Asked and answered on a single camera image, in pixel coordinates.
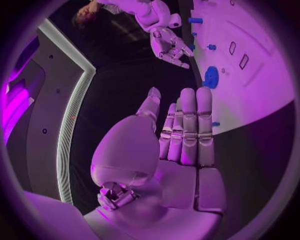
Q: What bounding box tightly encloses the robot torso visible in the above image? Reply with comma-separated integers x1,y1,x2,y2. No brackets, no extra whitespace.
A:
4,18,97,206

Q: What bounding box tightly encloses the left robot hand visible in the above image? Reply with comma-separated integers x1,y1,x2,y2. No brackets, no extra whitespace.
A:
83,86,227,240

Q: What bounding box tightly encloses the small blue block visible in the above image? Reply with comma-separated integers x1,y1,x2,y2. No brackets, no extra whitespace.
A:
201,81,217,90

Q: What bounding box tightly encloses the white task board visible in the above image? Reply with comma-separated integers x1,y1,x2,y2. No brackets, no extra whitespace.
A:
190,0,297,135

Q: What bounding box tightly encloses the person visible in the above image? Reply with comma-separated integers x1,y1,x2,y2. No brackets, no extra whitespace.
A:
71,0,128,29

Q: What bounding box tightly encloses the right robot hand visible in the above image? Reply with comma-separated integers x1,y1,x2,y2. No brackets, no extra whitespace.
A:
149,27,195,70

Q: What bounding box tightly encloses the blue gear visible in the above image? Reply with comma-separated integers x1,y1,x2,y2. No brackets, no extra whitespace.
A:
203,65,220,87

